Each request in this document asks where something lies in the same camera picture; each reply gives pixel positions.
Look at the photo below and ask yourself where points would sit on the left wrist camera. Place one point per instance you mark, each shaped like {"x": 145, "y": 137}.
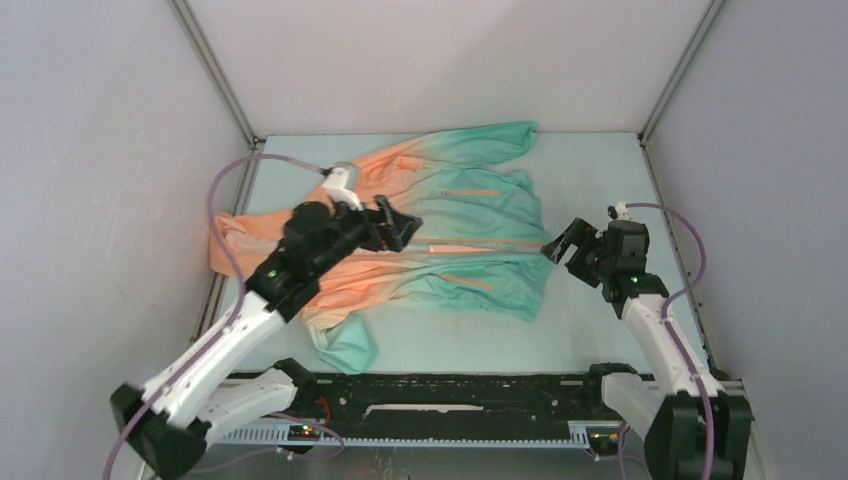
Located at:
{"x": 340, "y": 183}

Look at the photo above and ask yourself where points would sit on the aluminium frame rail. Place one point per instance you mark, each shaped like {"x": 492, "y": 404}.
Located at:
{"x": 287, "y": 430}

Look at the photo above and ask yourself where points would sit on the teal and orange jacket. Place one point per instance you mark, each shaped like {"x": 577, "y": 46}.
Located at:
{"x": 478, "y": 248}

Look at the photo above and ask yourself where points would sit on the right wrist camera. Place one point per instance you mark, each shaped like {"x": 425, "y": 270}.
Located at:
{"x": 619, "y": 212}

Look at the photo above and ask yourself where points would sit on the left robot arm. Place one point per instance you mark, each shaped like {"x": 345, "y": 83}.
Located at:
{"x": 172, "y": 420}

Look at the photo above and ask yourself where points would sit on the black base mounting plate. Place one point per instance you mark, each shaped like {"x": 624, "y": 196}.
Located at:
{"x": 543, "y": 410}

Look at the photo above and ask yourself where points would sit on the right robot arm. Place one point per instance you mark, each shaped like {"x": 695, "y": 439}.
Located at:
{"x": 691, "y": 428}

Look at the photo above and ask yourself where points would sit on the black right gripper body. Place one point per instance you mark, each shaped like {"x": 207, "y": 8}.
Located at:
{"x": 590, "y": 262}

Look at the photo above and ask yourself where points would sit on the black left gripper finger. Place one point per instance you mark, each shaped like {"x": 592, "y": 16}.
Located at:
{"x": 405, "y": 227}
{"x": 385, "y": 224}

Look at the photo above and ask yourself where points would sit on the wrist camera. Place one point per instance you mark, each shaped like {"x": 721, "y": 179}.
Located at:
{"x": 340, "y": 183}
{"x": 619, "y": 212}

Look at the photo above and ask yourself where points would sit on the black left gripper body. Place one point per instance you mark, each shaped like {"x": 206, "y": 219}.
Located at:
{"x": 355, "y": 230}

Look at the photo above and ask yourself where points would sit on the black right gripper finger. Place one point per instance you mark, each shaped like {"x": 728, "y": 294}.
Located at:
{"x": 581, "y": 235}
{"x": 555, "y": 251}

